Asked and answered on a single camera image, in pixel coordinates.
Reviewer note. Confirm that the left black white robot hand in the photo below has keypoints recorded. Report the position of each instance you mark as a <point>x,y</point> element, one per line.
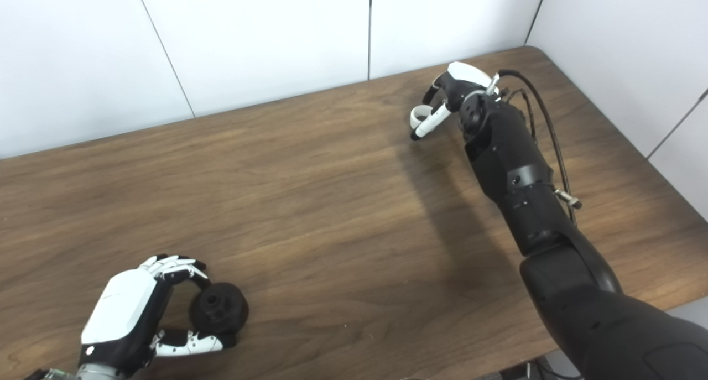
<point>119,308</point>

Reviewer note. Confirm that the round black plastic part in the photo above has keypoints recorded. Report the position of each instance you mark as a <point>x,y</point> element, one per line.
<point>218,308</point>

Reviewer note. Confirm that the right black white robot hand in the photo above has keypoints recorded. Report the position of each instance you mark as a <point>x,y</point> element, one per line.
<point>462,81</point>

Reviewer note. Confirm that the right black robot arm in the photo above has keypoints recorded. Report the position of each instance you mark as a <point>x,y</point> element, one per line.
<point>531,203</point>

